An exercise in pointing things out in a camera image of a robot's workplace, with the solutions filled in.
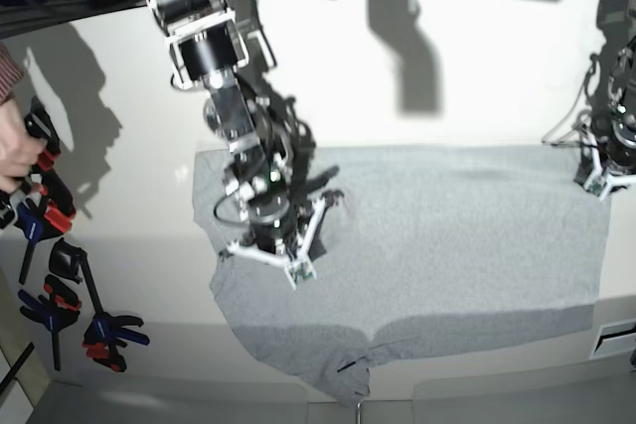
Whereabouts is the long black bar clamp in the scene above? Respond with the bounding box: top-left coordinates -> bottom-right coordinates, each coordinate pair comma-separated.
49,238 -> 150,373

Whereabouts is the striped sleeve forearm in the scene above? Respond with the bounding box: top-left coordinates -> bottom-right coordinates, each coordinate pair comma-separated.
0,44 -> 24,104

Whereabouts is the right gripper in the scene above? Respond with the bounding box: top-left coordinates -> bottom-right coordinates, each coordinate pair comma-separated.
238,183 -> 308,258

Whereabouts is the white vent plate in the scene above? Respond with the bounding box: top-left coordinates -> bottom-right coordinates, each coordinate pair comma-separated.
589,319 -> 635,360

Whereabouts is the top blue bar clamp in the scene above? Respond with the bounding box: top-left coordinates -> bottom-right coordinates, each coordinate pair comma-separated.
22,105 -> 61,187

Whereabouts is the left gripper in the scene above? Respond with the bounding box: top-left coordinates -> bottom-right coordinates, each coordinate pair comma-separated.
598,120 -> 635,175

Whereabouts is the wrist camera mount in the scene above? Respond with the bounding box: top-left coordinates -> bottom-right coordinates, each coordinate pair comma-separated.
575,138 -> 635,201
223,195 -> 333,289

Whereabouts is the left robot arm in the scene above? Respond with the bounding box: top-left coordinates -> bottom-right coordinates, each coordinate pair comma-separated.
592,37 -> 635,175

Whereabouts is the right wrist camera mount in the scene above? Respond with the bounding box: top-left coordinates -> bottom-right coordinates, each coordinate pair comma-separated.
223,195 -> 333,289

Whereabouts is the blue bar clamp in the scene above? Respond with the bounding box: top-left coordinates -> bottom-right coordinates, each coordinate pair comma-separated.
22,105 -> 61,187
1,170 -> 76,285
18,274 -> 82,371

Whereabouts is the grey T-shirt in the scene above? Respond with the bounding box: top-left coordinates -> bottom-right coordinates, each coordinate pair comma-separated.
211,146 -> 611,405

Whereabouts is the person hand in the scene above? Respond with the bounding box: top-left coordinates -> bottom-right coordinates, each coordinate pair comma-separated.
0,95 -> 46,194

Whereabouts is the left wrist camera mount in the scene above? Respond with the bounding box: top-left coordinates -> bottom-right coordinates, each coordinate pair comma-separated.
575,138 -> 635,201

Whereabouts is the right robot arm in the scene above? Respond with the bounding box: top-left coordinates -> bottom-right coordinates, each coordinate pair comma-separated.
145,0 -> 313,259

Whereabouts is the black strip on floor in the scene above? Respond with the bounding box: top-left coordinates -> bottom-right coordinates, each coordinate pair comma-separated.
0,343 -> 35,394

